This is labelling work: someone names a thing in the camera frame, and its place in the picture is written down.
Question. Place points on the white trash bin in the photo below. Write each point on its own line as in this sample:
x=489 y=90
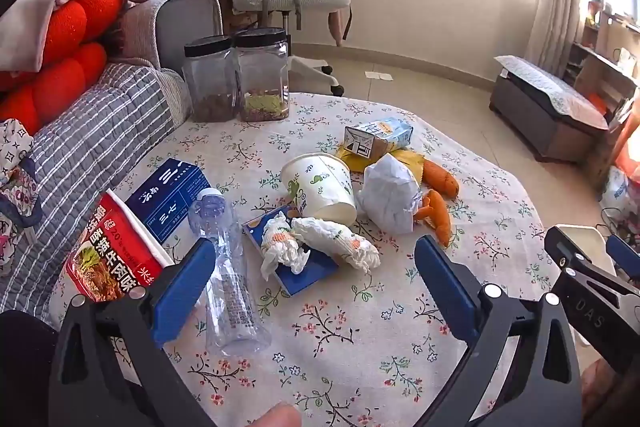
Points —
x=590 y=239

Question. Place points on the light blue milk carton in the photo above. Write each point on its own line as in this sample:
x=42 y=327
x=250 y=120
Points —
x=382 y=134

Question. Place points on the orange carrot-shaped wrapper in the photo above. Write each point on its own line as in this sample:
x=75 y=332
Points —
x=441 y=179
x=437 y=214

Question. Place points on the pale pink cloth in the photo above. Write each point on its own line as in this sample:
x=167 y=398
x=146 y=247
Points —
x=45 y=7

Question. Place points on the yellow wrapper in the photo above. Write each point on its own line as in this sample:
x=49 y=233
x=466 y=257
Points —
x=352 y=162

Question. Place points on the clear jar dark contents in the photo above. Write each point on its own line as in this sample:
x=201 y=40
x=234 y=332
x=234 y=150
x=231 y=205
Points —
x=210 y=82

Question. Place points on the quilted ottoman cover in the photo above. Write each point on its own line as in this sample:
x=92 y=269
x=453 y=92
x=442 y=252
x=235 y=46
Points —
x=555 y=89

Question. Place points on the clear plastic bottle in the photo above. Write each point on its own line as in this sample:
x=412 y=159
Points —
x=230 y=287

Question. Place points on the grey striped sofa cover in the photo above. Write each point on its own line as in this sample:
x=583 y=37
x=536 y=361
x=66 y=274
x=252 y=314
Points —
x=90 y=142

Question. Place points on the white paper scraps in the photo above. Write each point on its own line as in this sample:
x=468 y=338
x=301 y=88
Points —
x=379 y=76

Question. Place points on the grey ottoman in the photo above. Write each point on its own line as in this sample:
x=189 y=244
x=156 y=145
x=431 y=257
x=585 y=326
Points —
x=540 y=122

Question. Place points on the clear jar yellowish contents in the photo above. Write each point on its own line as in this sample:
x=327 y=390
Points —
x=262 y=77

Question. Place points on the white printed fabric bag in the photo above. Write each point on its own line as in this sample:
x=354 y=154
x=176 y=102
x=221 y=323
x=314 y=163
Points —
x=17 y=177

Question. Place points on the person's left hand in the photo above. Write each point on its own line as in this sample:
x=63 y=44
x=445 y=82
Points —
x=277 y=417

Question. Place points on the wooden shelf desk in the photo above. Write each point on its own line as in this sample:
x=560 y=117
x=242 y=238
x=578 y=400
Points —
x=605 y=72

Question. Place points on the white paper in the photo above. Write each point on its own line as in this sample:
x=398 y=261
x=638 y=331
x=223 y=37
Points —
x=390 y=194

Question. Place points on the person's right hand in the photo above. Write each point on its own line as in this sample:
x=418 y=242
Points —
x=612 y=397

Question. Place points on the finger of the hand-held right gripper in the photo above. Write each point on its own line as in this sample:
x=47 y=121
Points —
x=625 y=257
x=575 y=252

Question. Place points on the red knot cushion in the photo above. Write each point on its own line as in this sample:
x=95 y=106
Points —
x=65 y=67

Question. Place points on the red noodle packet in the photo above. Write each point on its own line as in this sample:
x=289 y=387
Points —
x=107 y=257

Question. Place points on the grey sofa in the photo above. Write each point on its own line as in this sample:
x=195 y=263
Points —
x=187 y=27

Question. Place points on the dark blue carton box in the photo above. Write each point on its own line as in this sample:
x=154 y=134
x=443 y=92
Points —
x=167 y=197

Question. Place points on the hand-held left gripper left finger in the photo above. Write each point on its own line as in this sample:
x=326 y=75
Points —
x=185 y=287

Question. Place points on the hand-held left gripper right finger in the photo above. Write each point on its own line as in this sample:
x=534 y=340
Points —
x=442 y=287

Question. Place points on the paper cup green print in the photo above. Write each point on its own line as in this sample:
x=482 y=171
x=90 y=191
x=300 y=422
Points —
x=320 y=187

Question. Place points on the white plastic bag blue print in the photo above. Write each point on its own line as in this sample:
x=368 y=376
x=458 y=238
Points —
x=620 y=192

